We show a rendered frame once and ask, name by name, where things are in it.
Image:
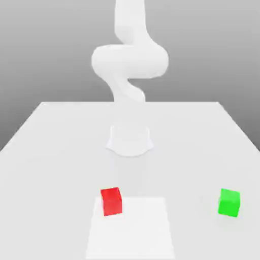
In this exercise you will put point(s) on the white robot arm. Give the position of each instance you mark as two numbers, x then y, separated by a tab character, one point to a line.
130	61

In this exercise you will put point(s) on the small red cube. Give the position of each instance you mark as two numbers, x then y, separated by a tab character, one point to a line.
111	202

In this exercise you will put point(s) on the small green cube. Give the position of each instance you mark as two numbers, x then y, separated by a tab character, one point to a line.
229	203

